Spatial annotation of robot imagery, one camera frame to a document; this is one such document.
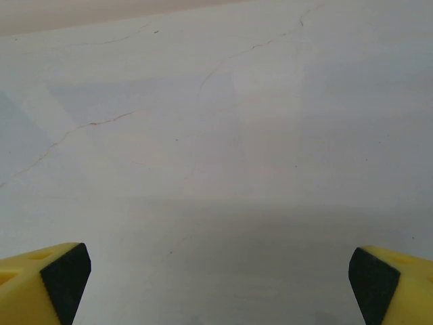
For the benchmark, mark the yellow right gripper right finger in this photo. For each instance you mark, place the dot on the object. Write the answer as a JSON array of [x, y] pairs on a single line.
[[399, 287]]

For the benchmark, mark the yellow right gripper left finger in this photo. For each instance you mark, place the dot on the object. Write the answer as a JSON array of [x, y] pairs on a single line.
[[30, 287]]

